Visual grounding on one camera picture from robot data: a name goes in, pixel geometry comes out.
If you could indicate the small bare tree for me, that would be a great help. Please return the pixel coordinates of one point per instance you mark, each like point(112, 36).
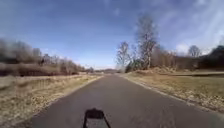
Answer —
point(122, 55)

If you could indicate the grey asphalt road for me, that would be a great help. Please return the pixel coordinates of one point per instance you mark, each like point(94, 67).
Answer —
point(123, 100)

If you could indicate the tall bare birch tree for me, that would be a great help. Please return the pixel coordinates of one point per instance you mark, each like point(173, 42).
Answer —
point(146, 40)

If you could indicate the dry grass verge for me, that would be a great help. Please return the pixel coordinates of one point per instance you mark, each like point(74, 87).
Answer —
point(186, 88)
point(33, 93)

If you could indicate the wood of bare trees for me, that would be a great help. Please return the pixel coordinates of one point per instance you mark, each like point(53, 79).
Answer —
point(23, 61)

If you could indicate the row of dark trees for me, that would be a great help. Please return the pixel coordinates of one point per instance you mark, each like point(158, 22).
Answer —
point(206, 60)

